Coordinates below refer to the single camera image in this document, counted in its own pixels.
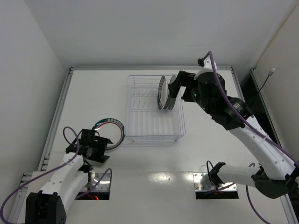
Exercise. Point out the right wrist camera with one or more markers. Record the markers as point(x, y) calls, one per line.
point(206, 65)

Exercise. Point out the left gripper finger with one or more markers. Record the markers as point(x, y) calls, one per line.
point(97, 157)
point(105, 141)

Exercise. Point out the green red rimmed plate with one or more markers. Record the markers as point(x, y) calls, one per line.
point(163, 97)
point(112, 129)

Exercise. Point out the metal base plate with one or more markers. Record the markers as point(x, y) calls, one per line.
point(202, 187)
point(102, 186)

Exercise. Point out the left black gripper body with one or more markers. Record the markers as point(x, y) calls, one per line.
point(97, 149)

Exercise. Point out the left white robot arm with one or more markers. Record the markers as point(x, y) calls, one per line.
point(71, 180)

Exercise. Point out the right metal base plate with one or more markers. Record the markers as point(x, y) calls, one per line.
point(202, 187)

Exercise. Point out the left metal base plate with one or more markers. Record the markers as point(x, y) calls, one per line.
point(102, 186)

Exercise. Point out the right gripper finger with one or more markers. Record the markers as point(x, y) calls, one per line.
point(187, 96)
point(181, 80)

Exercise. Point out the white plate with characters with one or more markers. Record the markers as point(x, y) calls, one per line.
point(172, 99)

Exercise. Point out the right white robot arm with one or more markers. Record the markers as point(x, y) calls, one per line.
point(277, 173)

